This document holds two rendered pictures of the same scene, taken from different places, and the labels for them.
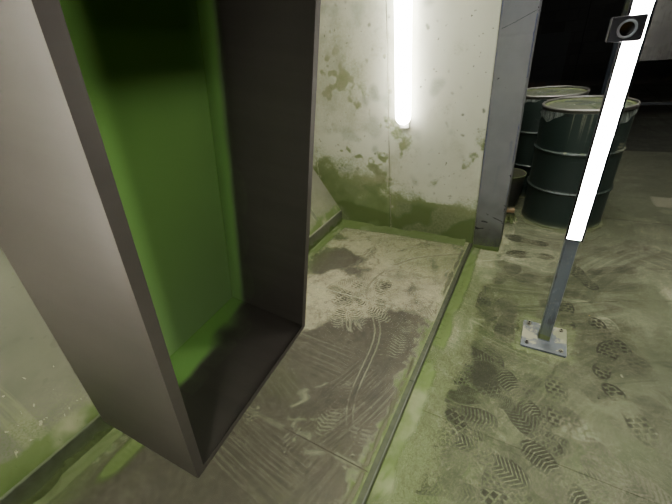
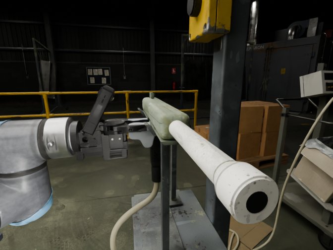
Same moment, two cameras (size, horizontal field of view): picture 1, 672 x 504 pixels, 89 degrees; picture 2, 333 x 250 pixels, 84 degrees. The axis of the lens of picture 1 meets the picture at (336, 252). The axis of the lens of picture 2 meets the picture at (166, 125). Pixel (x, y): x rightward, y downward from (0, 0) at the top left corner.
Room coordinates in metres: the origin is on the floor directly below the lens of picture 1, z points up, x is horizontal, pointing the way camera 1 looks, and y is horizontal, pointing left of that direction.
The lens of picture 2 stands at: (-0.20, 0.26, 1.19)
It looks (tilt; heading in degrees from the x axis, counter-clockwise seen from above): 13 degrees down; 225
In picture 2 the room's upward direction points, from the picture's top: straight up
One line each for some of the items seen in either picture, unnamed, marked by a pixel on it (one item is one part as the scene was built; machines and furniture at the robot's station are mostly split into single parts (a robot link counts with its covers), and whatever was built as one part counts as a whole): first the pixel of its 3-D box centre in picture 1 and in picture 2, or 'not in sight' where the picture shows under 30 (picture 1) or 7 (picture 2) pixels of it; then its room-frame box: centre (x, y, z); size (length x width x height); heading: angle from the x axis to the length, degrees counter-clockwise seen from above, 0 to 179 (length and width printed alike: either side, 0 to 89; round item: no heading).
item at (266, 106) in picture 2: not in sight; (269, 116); (-3.12, -0.54, 0.69); 0.38 x 0.29 x 0.36; 153
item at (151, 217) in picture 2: not in sight; (165, 173); (-0.52, -0.06, 0.95); 0.26 x 0.15 x 0.32; 57
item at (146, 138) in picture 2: not in sight; (148, 135); (-0.47, -0.06, 1.07); 0.09 x 0.03 x 0.06; 139
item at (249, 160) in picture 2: not in sight; (235, 155); (-2.86, -0.88, 0.07); 1.20 x 0.80 x 0.14; 154
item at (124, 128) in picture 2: not in sight; (127, 128); (-0.43, -0.09, 1.09); 0.09 x 0.05 x 0.02; 139
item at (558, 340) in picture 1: (543, 337); not in sight; (1.22, -1.01, 0.01); 0.20 x 0.20 x 0.01; 57
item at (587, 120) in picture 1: (573, 163); not in sight; (2.49, -1.89, 0.44); 0.59 x 0.58 x 0.89; 162
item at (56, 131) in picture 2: not in sight; (63, 137); (-0.32, -0.19, 1.07); 0.10 x 0.05 x 0.09; 58
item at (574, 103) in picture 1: (588, 104); not in sight; (2.49, -1.89, 0.86); 0.54 x 0.54 x 0.01
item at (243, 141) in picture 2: not in sight; (242, 142); (-2.79, -0.77, 0.33); 0.38 x 0.29 x 0.36; 156
